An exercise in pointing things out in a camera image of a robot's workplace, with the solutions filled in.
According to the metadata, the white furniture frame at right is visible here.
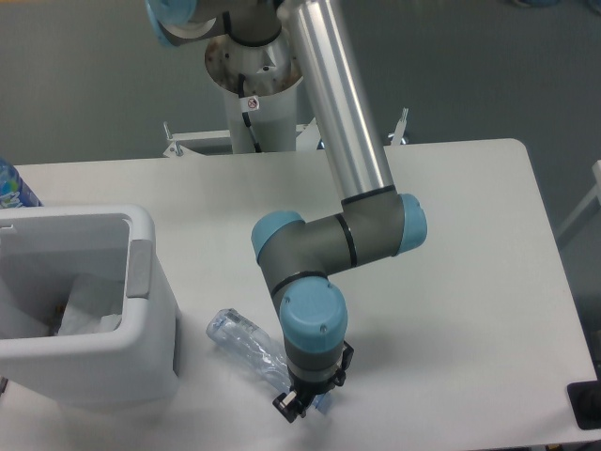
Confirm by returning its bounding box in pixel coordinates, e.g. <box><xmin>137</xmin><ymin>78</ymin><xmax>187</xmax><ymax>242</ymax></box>
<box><xmin>555</xmin><ymin>161</ymin><xmax>600</xmax><ymax>249</ymax></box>

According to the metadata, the white pedestal base frame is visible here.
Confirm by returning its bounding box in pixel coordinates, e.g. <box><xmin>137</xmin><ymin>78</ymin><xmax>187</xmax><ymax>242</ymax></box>
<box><xmin>163</xmin><ymin>107</ymin><xmax>409</xmax><ymax>157</ymax></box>

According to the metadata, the black device at table edge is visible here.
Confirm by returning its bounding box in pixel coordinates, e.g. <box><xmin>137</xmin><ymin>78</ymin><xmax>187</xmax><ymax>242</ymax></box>
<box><xmin>567</xmin><ymin>381</ymin><xmax>600</xmax><ymax>430</ymax></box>

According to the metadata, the blue labelled water bottle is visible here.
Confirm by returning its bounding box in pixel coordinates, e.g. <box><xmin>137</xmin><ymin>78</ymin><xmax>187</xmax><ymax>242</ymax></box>
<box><xmin>1</xmin><ymin>159</ymin><xmax>43</xmax><ymax>209</ymax></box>

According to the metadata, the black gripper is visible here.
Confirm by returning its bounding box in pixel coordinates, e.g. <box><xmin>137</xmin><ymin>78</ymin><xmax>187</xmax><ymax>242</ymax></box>
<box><xmin>272</xmin><ymin>341</ymin><xmax>354</xmax><ymax>423</ymax></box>

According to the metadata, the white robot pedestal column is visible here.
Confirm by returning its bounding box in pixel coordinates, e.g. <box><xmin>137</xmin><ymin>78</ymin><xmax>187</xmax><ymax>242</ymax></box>
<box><xmin>205</xmin><ymin>32</ymin><xmax>302</xmax><ymax>154</ymax></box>

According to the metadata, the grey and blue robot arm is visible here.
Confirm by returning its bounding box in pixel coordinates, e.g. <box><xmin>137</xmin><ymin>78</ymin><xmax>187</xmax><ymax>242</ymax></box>
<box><xmin>146</xmin><ymin>1</ymin><xmax>427</xmax><ymax>421</ymax></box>

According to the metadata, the crushed clear plastic bottle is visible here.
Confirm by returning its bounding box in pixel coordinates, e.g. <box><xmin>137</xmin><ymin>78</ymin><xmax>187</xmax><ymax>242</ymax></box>
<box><xmin>207</xmin><ymin>308</ymin><xmax>345</xmax><ymax>406</ymax></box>

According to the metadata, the white plastic trash can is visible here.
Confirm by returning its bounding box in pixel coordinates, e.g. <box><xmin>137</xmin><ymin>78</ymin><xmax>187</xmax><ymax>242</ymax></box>
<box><xmin>1</xmin><ymin>205</ymin><xmax>181</xmax><ymax>406</ymax></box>

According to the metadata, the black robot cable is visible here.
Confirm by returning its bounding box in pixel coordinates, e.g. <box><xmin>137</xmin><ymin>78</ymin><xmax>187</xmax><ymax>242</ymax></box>
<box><xmin>237</xmin><ymin>72</ymin><xmax>263</xmax><ymax>153</ymax></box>

